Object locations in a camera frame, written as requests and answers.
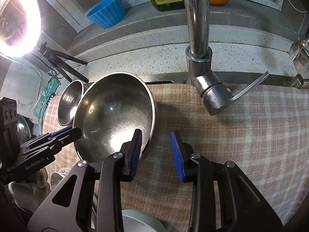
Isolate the light blue ceramic bowl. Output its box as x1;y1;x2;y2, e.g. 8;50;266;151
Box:
122;210;166;232

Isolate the large stainless steel bowl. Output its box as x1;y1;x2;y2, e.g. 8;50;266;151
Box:
73;72;157;162

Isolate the red steel-lined bowl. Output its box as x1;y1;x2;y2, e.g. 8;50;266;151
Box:
57;80;92;126

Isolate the ring light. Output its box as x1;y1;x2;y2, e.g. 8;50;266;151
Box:
1;0;41;58

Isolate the blue ribbed plastic bowl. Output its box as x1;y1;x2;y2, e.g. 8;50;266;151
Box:
87;0;126;29

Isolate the black mini tripod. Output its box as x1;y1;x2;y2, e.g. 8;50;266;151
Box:
37;43;89;83

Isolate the black power cable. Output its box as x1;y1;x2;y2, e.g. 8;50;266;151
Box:
31;51;65;87

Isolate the left gloved hand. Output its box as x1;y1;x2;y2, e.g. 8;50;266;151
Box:
8;166;72;221

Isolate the plaid beige cloth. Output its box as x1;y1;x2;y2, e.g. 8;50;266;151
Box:
42;83;309;232

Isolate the chrome kitchen faucet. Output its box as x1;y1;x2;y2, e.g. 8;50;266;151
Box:
184;0;269;116

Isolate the steel pot lid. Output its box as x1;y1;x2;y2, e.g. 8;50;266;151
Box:
17;114;32;145

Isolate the teal cable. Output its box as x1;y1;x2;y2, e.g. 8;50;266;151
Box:
0;53;58;126

